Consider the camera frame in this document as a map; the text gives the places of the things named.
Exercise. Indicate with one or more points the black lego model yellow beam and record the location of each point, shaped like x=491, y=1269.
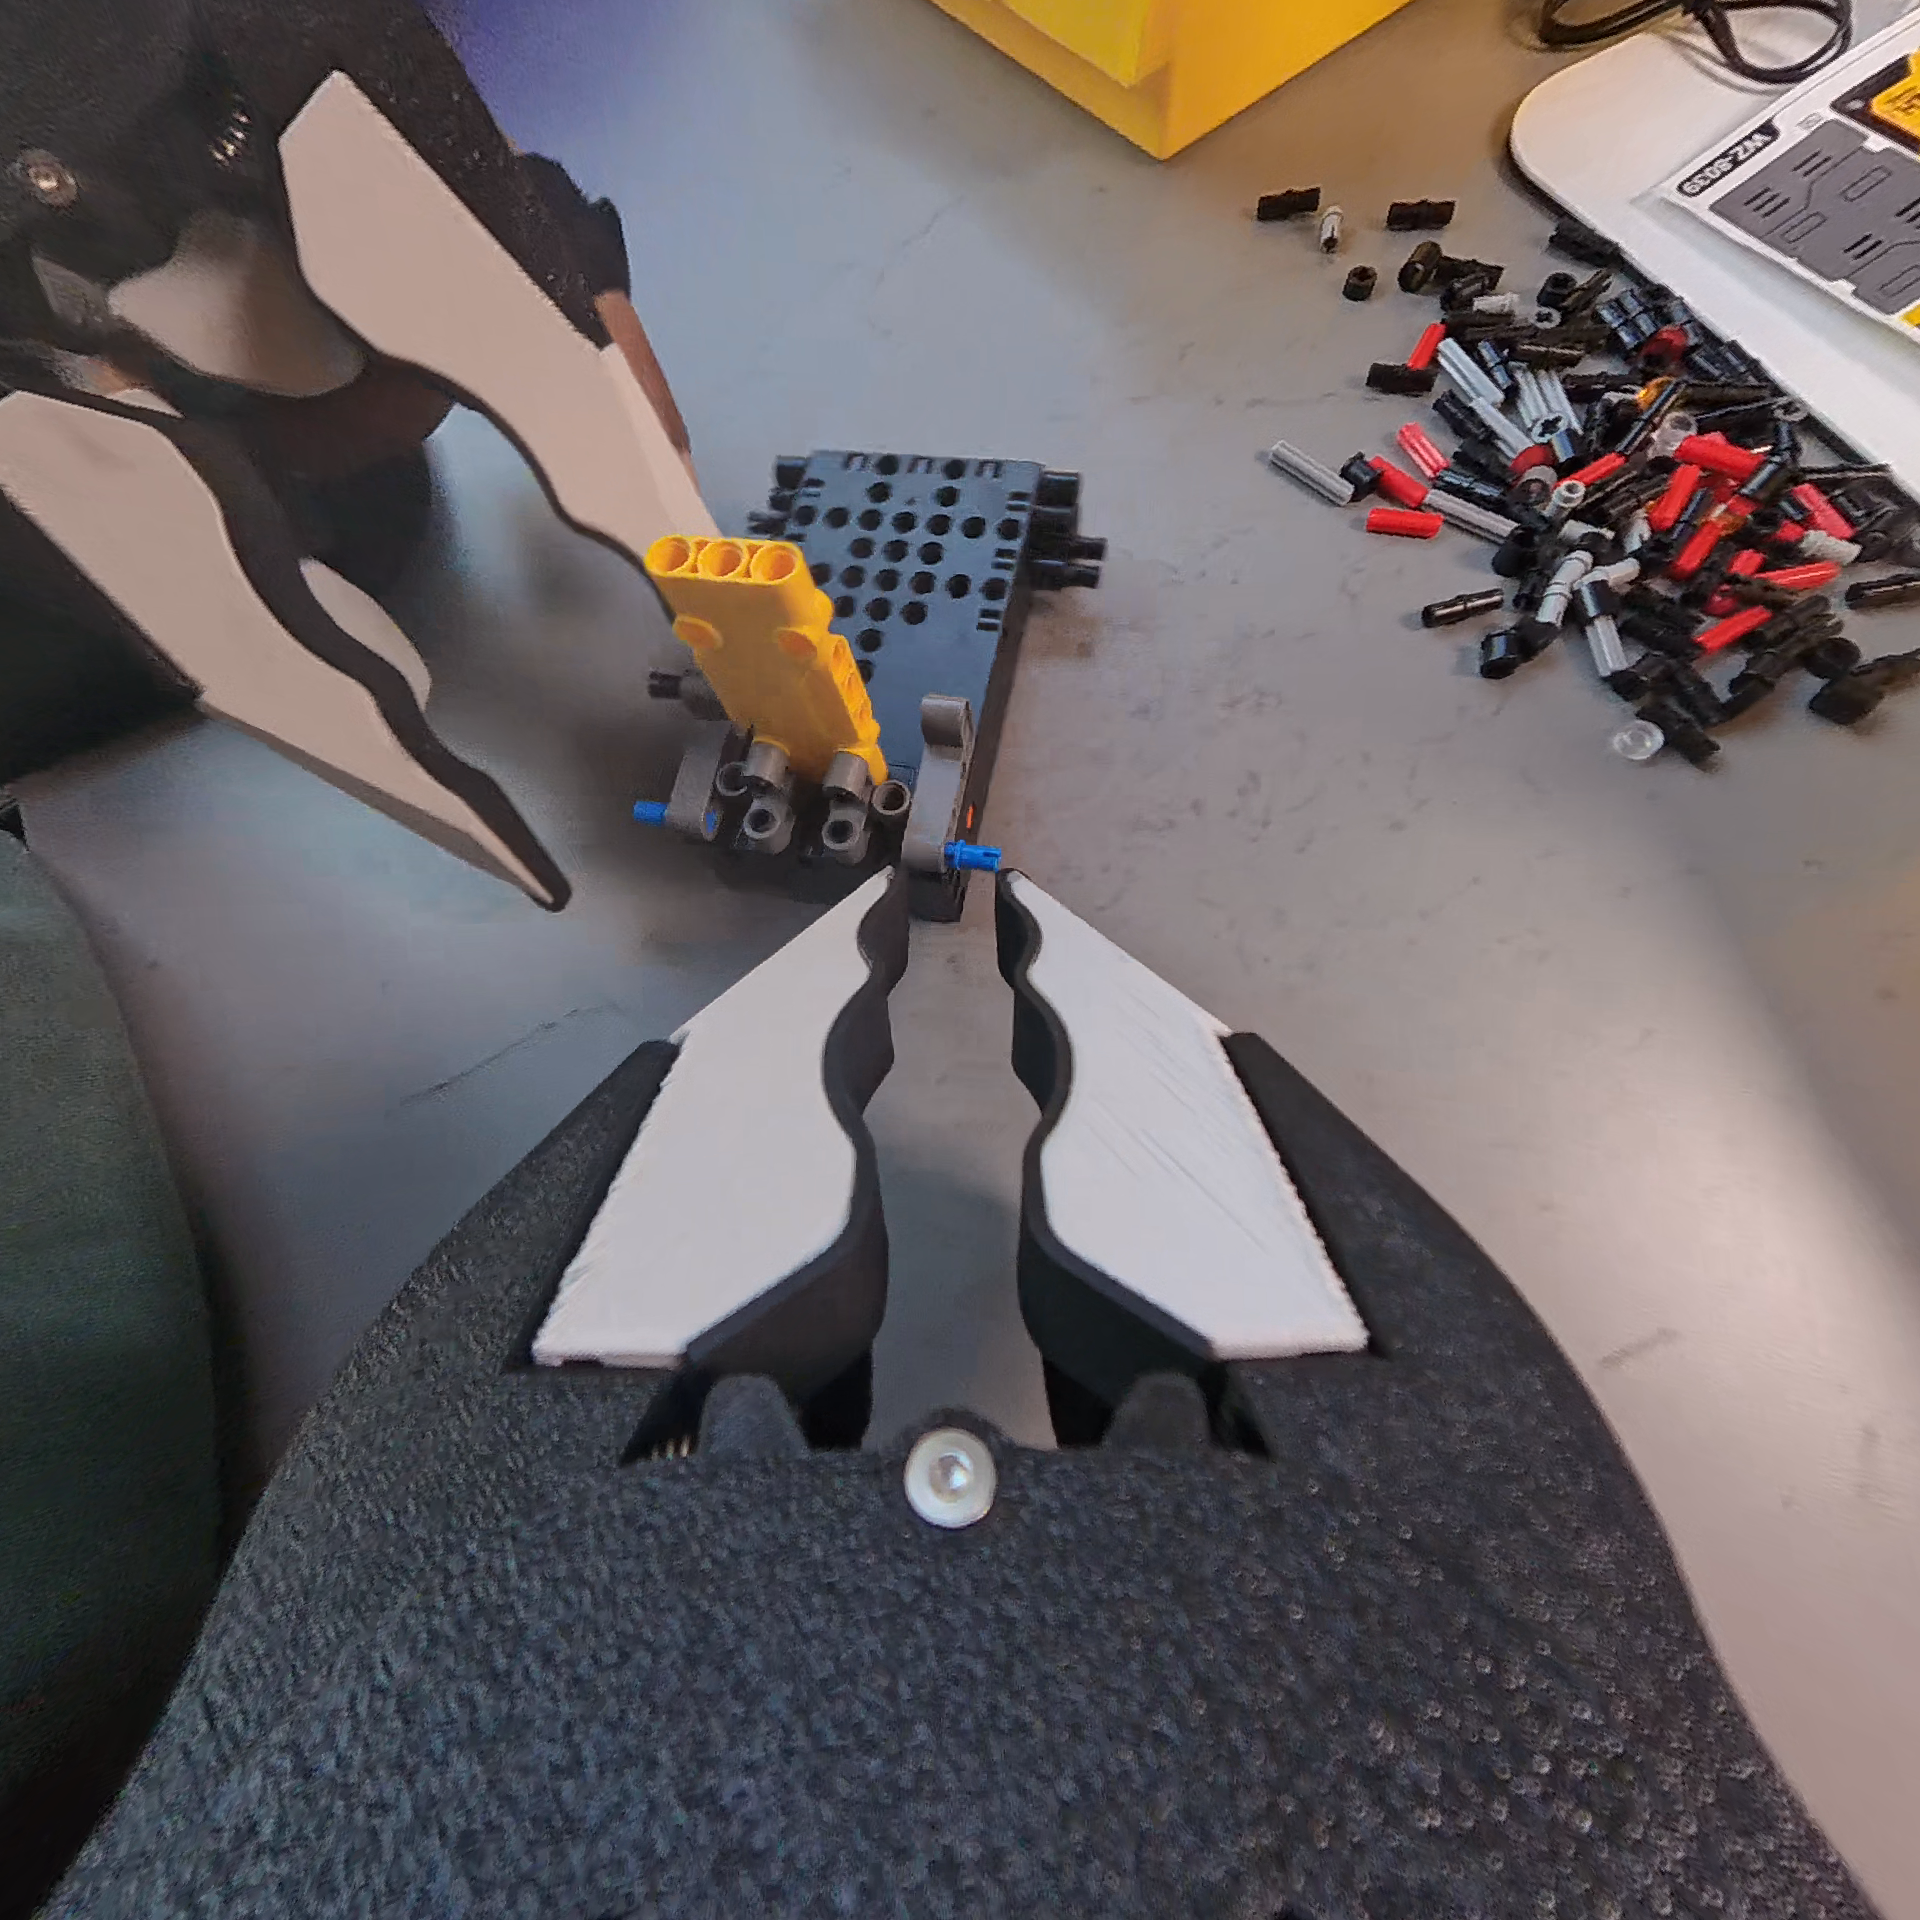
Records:
x=931, y=570

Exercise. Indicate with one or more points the sticker sheet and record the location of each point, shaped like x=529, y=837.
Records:
x=1830, y=197

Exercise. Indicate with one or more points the pile of loose lego pieces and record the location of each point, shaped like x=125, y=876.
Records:
x=1621, y=510

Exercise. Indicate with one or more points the white stand base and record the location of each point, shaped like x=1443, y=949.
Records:
x=1621, y=150

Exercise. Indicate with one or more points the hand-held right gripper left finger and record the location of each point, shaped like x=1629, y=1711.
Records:
x=721, y=1186

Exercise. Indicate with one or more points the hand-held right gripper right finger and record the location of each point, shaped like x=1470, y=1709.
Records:
x=1186, y=1186

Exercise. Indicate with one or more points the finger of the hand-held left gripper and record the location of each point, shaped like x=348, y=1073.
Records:
x=181, y=587
x=480, y=317

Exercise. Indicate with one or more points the yellow storage bin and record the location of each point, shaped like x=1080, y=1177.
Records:
x=1170, y=61

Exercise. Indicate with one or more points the person's left hand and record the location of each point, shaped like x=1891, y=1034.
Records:
x=643, y=377

